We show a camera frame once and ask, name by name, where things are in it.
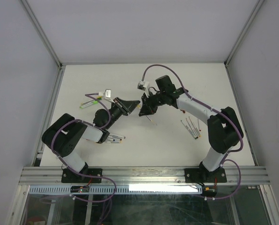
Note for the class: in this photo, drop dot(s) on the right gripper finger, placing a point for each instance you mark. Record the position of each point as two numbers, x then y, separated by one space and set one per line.
145 106
145 113

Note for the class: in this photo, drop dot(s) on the green capped pen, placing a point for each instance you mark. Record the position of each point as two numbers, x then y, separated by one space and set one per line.
89 104

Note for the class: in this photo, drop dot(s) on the aluminium front rail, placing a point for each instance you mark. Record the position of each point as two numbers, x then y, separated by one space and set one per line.
228 175

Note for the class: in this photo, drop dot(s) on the yellow capped pen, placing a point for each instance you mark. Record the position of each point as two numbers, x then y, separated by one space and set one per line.
91 100

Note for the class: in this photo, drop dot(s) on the red brown capped pen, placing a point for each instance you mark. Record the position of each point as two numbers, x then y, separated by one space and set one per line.
192 129

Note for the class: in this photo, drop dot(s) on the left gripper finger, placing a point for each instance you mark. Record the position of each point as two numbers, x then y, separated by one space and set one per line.
130 108
127 103

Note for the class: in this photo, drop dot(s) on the opened yellow pen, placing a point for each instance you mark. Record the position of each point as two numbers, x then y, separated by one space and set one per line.
196 129

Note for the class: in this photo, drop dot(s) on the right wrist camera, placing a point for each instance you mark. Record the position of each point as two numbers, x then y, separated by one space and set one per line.
143 85

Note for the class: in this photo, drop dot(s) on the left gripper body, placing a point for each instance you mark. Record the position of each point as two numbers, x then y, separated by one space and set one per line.
120 106

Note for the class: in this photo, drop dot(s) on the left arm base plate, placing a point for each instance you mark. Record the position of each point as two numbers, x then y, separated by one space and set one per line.
93 175

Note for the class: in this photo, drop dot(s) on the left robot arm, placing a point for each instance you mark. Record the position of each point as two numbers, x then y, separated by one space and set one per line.
65 133

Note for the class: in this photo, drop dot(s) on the right frame post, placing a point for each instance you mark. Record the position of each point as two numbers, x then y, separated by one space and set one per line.
257 7

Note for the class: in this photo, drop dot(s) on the pile of capped pens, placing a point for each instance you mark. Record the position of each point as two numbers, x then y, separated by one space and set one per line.
114 138

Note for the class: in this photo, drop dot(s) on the slotted cable duct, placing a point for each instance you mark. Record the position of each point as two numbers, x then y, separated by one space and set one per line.
119 190

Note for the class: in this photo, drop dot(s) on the left frame post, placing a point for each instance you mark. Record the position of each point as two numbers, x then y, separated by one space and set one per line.
40 31

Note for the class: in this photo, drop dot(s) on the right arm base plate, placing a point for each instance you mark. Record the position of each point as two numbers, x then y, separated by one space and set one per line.
205 175

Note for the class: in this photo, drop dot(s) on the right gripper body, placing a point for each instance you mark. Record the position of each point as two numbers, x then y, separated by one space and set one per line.
153 101

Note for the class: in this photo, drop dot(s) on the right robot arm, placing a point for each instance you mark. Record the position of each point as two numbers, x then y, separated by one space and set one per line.
224 130

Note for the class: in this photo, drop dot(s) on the frame post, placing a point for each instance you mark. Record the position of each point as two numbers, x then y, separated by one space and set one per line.
257 7
40 31

